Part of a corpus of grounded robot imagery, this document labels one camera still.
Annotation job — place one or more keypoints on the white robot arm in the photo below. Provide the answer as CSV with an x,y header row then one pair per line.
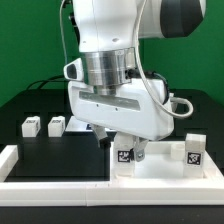
x,y
112,29

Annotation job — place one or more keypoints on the white marker plate with tags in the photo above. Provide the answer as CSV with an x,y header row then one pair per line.
x,y
75,125

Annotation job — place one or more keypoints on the white square tabletop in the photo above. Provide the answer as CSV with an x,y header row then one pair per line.
x,y
165,160

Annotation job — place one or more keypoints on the white U-shaped fence wall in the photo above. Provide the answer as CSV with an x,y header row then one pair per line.
x,y
117,191

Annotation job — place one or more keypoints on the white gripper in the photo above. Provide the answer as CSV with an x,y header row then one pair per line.
x,y
102,94

